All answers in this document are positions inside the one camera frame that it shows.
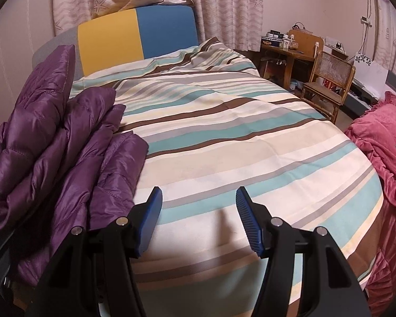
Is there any white flower print bag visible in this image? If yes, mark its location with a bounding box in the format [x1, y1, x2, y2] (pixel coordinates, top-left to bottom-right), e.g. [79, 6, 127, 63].
[353, 53, 390, 101]

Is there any grey yellow blue headboard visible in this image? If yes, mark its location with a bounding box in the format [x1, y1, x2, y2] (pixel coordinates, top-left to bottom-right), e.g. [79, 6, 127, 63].
[31, 5, 199, 76]

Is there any purple quilted down jacket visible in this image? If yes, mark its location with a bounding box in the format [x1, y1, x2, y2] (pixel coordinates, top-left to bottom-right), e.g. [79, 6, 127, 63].
[0, 44, 149, 286]

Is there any striped duvet cover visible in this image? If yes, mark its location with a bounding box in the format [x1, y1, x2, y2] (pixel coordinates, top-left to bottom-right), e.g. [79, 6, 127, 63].
[68, 36, 385, 317]

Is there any pink ruffled blanket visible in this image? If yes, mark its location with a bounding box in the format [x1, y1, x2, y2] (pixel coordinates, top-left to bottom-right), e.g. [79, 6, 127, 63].
[344, 91, 396, 317]

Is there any dark patterned box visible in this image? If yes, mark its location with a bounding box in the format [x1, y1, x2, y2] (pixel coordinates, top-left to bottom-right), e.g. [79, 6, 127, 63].
[261, 36, 285, 52]

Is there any wooden cane chair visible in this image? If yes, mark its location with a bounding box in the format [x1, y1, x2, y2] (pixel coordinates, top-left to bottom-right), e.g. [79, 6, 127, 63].
[300, 51, 356, 124]

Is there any wooden desk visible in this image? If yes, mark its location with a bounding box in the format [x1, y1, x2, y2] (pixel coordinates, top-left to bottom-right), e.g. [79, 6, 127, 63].
[260, 29, 324, 90]

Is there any hanging cable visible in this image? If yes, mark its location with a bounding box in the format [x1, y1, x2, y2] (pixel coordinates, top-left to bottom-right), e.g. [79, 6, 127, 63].
[359, 0, 374, 57]

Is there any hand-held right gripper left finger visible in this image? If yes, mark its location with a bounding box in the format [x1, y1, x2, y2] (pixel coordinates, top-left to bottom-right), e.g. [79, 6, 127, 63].
[33, 187, 163, 317]

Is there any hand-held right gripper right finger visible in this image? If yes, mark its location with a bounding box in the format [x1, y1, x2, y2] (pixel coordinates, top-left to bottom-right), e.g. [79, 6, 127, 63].
[236, 187, 372, 317]

